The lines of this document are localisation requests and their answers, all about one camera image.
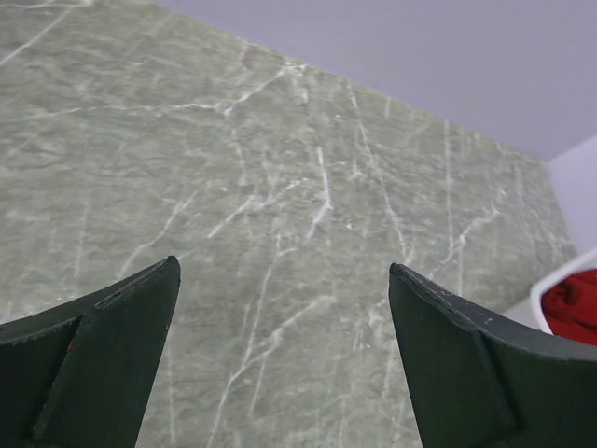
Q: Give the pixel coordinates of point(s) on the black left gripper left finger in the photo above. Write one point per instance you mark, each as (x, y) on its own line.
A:
(80, 374)

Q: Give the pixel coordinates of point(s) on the white plastic basket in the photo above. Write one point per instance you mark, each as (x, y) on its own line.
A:
(580, 263)

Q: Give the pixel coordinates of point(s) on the red t shirt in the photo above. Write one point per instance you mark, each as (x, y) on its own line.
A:
(570, 307)

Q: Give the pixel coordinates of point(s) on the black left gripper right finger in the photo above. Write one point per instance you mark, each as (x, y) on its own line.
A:
(480, 379)

